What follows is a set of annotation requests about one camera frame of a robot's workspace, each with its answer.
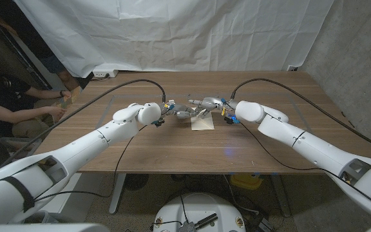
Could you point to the white power strip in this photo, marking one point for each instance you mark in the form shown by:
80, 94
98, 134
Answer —
105, 73

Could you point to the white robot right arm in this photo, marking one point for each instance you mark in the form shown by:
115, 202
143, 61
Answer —
314, 151

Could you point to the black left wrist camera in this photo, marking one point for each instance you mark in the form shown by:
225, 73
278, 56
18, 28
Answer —
158, 122

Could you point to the white robot torso cover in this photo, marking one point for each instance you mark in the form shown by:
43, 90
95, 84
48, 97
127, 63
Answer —
43, 228

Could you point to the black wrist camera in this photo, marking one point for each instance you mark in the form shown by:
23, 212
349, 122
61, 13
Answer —
229, 120
158, 122

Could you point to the printed cardboard box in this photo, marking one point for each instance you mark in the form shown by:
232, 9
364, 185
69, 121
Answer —
71, 96

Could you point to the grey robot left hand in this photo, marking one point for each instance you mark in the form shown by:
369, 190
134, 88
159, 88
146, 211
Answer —
182, 111

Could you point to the standing person in blue shorts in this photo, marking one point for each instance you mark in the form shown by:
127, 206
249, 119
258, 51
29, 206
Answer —
64, 77

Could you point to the yellow plastic object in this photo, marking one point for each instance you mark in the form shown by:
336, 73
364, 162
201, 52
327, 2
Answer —
245, 182

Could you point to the white backdrop sheet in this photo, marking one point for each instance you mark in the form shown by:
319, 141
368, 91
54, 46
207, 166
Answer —
172, 32

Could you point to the black diagonal frame pole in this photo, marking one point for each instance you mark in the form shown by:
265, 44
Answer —
21, 51

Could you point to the grey floor power strip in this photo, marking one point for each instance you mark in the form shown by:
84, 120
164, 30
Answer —
265, 225

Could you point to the white table leg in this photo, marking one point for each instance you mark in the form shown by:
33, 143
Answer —
118, 190
280, 193

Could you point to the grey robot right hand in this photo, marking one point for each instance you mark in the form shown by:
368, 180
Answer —
213, 103

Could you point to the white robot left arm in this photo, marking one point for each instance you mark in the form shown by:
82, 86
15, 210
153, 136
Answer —
76, 154

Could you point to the black round floor object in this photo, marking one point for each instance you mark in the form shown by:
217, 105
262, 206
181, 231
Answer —
136, 181

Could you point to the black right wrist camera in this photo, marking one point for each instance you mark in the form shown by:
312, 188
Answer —
229, 120

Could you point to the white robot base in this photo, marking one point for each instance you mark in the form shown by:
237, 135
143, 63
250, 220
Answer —
201, 206

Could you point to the clear plastic storage bin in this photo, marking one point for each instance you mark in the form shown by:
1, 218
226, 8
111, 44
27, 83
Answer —
15, 143

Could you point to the cream paper envelope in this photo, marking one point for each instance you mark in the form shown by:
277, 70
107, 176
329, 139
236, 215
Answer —
203, 125

